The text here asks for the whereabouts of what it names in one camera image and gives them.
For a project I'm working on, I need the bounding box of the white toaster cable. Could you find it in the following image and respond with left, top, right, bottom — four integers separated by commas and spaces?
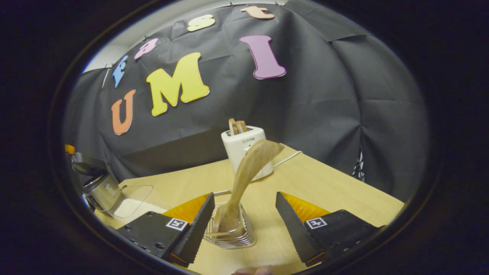
272, 150, 303, 168

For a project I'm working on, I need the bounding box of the clear plastic rice container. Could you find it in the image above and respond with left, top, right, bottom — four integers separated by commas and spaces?
109, 185, 154, 219

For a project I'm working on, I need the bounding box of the black backdrop cloth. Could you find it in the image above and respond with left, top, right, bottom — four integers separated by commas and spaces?
63, 0, 430, 203

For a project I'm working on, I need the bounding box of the white rice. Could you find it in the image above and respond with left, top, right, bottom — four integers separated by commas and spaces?
115, 198, 144, 218

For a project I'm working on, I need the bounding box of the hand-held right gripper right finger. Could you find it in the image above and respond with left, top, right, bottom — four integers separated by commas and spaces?
275, 192, 382, 267

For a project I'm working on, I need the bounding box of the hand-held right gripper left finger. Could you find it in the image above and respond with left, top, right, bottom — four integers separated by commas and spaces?
115, 192, 215, 267

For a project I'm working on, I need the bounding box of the metal wire chopstick holder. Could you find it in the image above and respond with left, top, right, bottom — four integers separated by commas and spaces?
204, 190, 256, 249

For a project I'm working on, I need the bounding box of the toast slice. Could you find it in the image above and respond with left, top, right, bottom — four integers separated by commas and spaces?
228, 118, 248, 136

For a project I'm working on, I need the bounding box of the white toaster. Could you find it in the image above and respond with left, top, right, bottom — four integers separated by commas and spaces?
221, 125, 274, 182

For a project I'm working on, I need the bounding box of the silver black rice cooker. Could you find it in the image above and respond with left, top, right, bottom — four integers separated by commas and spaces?
71, 152, 123, 216

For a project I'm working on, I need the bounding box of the wooden spoon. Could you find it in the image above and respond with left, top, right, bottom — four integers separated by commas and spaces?
212, 139, 285, 234

